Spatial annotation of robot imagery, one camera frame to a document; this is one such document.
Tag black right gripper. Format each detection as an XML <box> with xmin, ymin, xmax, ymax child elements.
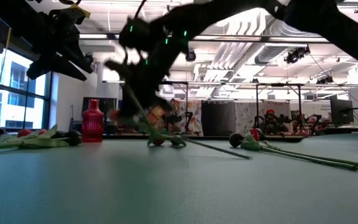
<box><xmin>104</xmin><ymin>46</ymin><xmax>180</xmax><ymax>118</ymax></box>

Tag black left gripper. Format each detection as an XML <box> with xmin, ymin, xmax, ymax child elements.
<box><xmin>26</xmin><ymin>4</ymin><xmax>94</xmax><ymax>82</ymax></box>

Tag artificial flowers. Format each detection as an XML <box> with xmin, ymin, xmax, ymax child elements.
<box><xmin>0</xmin><ymin>129</ymin><xmax>83</xmax><ymax>153</ymax></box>

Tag black monitor on arm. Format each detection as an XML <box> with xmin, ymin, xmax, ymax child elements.
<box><xmin>330</xmin><ymin>98</ymin><xmax>356</xmax><ymax>124</ymax></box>

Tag red ribbed vase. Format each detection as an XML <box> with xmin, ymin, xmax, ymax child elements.
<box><xmin>81</xmin><ymin>98</ymin><xmax>104</xmax><ymax>143</ymax></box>

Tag black flat monitor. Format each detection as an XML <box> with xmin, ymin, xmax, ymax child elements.
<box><xmin>82</xmin><ymin>96</ymin><xmax>117</xmax><ymax>125</ymax></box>

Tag colourful patterned curtain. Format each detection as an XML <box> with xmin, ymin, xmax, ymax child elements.
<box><xmin>172</xmin><ymin>99</ymin><xmax>203</xmax><ymax>137</ymax></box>

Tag large window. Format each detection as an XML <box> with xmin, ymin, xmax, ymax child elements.
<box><xmin>0</xmin><ymin>48</ymin><xmax>54</xmax><ymax>131</ymax></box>

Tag black curtain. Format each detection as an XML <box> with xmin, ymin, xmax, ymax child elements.
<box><xmin>201</xmin><ymin>101</ymin><xmax>236</xmax><ymax>137</ymax></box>

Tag green table mat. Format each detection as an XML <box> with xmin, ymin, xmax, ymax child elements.
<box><xmin>0</xmin><ymin>132</ymin><xmax>358</xmax><ymax>224</ymax></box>

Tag white patterned curtain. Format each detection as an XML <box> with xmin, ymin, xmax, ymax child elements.
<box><xmin>235</xmin><ymin>101</ymin><xmax>291</xmax><ymax>135</ymax></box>

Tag black table frame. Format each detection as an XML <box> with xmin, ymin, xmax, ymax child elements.
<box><xmin>70</xmin><ymin>133</ymin><xmax>306</xmax><ymax>144</ymax></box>

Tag silver ventilation duct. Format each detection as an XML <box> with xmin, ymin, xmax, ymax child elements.
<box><xmin>255</xmin><ymin>18</ymin><xmax>310</xmax><ymax>66</ymax></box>

